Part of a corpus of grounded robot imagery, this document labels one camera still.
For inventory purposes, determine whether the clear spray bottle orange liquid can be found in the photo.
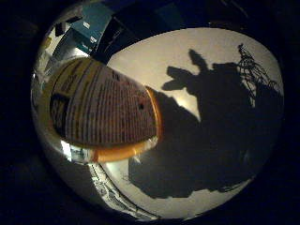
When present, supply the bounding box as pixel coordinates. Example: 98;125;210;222
40;55;165;165

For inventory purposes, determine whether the dark cardboard box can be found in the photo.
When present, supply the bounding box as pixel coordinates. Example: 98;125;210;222
96;17;140;62

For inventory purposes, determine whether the blue cardboard box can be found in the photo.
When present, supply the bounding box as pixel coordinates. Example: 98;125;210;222
52;31;92;61

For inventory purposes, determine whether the teal cardboard box white label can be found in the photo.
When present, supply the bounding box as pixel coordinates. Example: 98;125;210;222
70;2;114;51

